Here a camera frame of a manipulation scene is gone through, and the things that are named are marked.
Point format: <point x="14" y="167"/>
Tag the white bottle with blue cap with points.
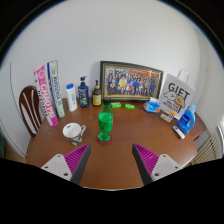
<point x="71" y="99"/>

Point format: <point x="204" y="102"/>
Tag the brown wooden chair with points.
<point x="28" y="110"/>

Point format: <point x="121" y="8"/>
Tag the small beige packet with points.
<point x="164" y="118"/>

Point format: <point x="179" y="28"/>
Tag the yellow dark pump bottle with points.
<point x="97" y="97"/>

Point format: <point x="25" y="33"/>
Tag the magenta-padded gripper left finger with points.
<point x="77" y="156"/>

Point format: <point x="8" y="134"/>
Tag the green plastic drink bottle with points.
<point x="105" y="123"/>

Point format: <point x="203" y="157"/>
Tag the blue tissue pack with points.
<point x="152" y="106"/>

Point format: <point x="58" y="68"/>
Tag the white paper gift bag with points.
<point x="178" y="95"/>

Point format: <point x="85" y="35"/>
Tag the white green shuttlecock tube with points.
<point x="56" y="91"/>

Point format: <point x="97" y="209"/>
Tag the white radiator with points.
<point x="208" y="150"/>

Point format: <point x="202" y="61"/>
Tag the white patterned mug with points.
<point x="73" y="131"/>

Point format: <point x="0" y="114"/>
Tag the blue detergent bottle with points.
<point x="186" y="121"/>

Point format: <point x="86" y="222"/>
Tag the dark blue pump bottle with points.
<point x="83" y="96"/>

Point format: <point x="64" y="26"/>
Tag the framed group photo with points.
<point x="131" y="81"/>

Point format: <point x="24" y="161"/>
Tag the flat round red coaster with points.
<point x="104" y="142"/>

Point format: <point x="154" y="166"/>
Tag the white remote control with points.
<point x="178" y="132"/>

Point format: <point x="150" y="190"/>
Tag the small orange white packet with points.
<point x="172" y="113"/>

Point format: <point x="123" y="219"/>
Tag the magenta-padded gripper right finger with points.
<point x="146" y="156"/>

